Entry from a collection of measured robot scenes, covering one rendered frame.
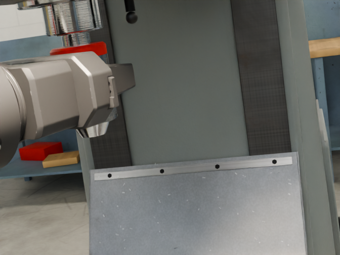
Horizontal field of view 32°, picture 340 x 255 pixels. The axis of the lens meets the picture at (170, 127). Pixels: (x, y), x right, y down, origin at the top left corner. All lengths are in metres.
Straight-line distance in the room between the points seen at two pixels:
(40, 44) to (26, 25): 0.19
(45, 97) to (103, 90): 0.04
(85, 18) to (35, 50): 4.67
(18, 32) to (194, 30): 4.39
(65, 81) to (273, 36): 0.46
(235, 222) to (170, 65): 0.24
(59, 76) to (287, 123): 0.49
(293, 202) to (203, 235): 0.14
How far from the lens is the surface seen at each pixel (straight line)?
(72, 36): 0.50
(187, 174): 0.88
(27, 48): 5.18
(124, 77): 0.50
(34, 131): 0.42
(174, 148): 0.89
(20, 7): 0.49
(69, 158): 4.55
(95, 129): 0.50
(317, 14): 4.67
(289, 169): 0.87
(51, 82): 0.42
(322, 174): 0.92
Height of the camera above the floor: 1.29
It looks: 12 degrees down
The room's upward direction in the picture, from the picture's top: 9 degrees counter-clockwise
